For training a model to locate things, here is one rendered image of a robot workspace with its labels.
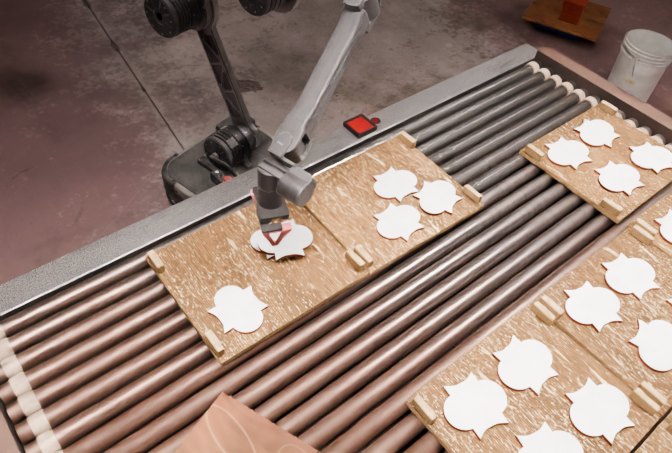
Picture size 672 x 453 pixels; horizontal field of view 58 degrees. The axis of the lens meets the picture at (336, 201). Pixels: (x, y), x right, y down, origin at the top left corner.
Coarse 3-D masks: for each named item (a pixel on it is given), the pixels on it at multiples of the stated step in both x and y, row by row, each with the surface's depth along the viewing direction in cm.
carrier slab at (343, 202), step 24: (384, 144) 180; (336, 168) 171; (360, 168) 172; (384, 168) 172; (408, 168) 173; (432, 168) 174; (336, 192) 164; (360, 192) 165; (456, 192) 168; (336, 216) 158; (360, 216) 159; (432, 216) 161; (456, 216) 162; (336, 240) 154; (360, 240) 153; (384, 240) 154; (408, 240) 154; (384, 264) 149
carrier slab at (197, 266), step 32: (224, 224) 154; (256, 224) 154; (320, 224) 156; (160, 256) 145; (192, 256) 146; (224, 256) 147; (256, 256) 147; (320, 256) 149; (192, 288) 139; (256, 288) 141; (288, 288) 142; (320, 288) 142; (192, 320) 134; (288, 320) 136
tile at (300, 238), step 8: (280, 232) 149; (296, 232) 150; (304, 232) 150; (264, 240) 147; (288, 240) 148; (296, 240) 148; (304, 240) 148; (312, 240) 149; (264, 248) 145; (272, 248) 146; (280, 248) 146; (288, 248) 146; (296, 248) 146; (304, 248) 147; (280, 256) 144; (288, 256) 145; (304, 256) 145
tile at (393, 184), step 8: (392, 168) 171; (376, 176) 168; (384, 176) 169; (392, 176) 169; (400, 176) 169; (408, 176) 169; (376, 184) 166; (384, 184) 167; (392, 184) 167; (400, 184) 167; (408, 184) 167; (376, 192) 164; (384, 192) 164; (392, 192) 165; (400, 192) 165; (408, 192) 165; (416, 192) 166; (400, 200) 163
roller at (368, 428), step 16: (640, 208) 172; (624, 224) 166; (608, 240) 162; (576, 256) 158; (560, 272) 153; (544, 288) 149; (512, 304) 146; (496, 320) 142; (480, 336) 138; (464, 352) 135; (432, 368) 132; (416, 384) 129; (400, 400) 126; (368, 416) 124; (384, 416) 124; (400, 416) 126; (352, 432) 121; (368, 432) 121; (336, 448) 118; (352, 448) 119
